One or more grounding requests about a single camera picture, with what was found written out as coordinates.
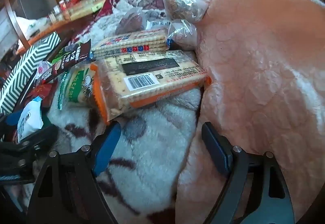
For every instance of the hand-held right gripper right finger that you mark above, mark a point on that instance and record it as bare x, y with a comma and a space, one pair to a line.
215, 149

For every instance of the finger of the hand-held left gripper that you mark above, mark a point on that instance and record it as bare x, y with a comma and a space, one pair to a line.
15, 166
38, 137

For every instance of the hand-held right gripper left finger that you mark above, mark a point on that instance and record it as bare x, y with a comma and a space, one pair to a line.
106, 149

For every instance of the white strawberry snack packet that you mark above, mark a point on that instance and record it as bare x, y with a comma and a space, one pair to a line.
29, 118

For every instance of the green snack packet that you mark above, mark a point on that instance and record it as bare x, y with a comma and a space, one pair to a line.
76, 84

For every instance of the green white chevron box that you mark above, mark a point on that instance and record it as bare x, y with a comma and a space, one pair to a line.
25, 69

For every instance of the orange cracker packet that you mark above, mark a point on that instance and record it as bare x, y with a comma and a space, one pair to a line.
152, 79

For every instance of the blue label biscuit packet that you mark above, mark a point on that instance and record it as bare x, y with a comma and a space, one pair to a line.
129, 43

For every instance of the clear bag of red dates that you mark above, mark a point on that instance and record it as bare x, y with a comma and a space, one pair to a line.
132, 22

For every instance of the red white floral printed blanket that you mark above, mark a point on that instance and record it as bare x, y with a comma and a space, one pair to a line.
152, 137

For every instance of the red brown coffee sachet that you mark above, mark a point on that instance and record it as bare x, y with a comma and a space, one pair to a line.
47, 75

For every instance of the dark brown coffee sachet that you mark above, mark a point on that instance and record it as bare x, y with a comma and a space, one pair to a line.
73, 52

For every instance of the pink fleece blanket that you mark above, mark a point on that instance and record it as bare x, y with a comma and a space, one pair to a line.
254, 61

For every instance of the white plastic bag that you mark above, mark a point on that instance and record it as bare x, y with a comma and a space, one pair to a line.
30, 25

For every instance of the wooden glass-top table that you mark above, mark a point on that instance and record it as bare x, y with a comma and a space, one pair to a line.
58, 23

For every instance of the clear plastic snack bag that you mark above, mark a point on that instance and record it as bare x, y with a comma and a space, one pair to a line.
182, 34

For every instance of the white barcode snack packet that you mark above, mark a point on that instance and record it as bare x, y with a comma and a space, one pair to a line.
157, 25

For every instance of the wooden chair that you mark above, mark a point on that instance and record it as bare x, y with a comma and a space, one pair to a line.
28, 3

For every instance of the clear zip bag of walnuts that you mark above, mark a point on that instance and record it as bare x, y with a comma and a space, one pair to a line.
182, 3

